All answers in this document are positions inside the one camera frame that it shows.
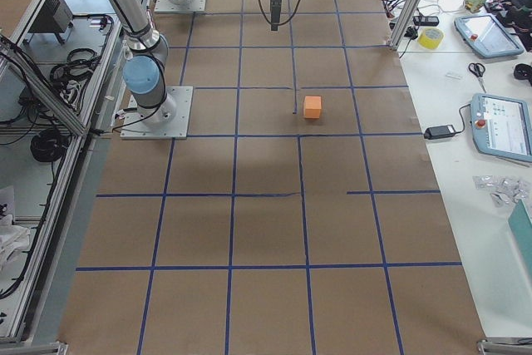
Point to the black handled scissors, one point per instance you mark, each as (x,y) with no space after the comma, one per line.
(478,70)

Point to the near teach pendant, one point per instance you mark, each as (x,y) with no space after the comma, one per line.
(501,126)

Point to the brown paper table cover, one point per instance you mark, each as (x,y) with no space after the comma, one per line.
(264,232)

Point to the bag of screws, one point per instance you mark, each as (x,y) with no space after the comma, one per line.
(504,190)

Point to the black phone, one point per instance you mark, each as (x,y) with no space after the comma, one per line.
(426,21)

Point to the yellow tape roll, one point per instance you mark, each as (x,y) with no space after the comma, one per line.
(431,38)

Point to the far teach pendant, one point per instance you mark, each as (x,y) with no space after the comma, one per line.
(487,37)

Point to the teach pendant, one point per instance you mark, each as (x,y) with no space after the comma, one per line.
(487,37)
(501,126)

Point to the aluminium frame post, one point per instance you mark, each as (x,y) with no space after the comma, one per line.
(409,1)

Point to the orange foam block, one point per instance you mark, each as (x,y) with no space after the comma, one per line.
(312,107)

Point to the teal box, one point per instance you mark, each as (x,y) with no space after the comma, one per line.
(520,226)

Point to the white crumpled cloth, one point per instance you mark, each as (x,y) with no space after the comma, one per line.
(14,238)

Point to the black power adapter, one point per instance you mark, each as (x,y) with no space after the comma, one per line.
(439,132)

